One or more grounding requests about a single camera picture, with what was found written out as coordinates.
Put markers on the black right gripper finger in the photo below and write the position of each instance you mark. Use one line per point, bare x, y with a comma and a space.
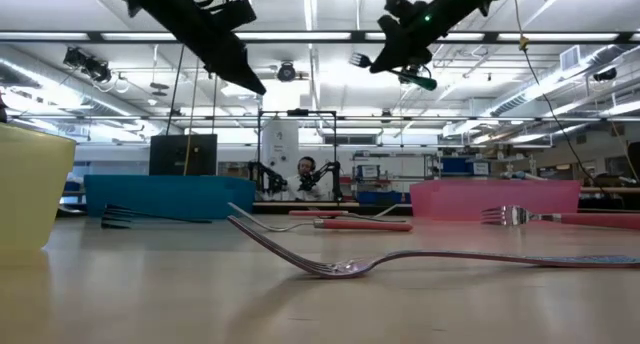
407, 49

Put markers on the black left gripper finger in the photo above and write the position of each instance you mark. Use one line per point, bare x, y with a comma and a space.
225, 59

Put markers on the black fork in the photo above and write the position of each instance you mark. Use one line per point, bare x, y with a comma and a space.
115, 217

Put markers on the iridescent purple blue fork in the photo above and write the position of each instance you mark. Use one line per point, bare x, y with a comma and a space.
350, 268

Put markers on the background black robot arm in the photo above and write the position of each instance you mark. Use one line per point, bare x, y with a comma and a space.
322, 176
267, 176

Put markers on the round black ceiling fixture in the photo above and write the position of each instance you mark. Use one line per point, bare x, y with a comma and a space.
286, 72

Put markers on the black overhead light bar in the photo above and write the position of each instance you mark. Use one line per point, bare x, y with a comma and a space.
310, 36

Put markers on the white background machine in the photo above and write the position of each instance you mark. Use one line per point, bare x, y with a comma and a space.
280, 144

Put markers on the black background monitor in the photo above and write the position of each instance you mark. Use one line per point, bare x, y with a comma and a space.
182, 155

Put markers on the blue storage crate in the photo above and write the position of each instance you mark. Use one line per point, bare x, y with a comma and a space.
457, 166
382, 196

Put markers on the person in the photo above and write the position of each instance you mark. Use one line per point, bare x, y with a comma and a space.
306, 176

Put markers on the blue plastic bin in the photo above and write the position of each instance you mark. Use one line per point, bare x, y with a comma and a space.
170, 196

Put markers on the pink plastic bin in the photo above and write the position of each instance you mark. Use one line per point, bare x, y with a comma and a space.
450, 196

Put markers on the yellow plastic bin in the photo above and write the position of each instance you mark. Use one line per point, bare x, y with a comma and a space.
30, 194

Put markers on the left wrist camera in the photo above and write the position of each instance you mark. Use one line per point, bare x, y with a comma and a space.
235, 14

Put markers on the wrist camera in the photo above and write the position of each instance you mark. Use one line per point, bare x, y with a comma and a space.
235, 14
400, 1

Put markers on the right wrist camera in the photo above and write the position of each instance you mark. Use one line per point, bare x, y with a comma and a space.
400, 1

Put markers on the black background station frame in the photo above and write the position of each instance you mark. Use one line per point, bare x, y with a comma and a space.
297, 112

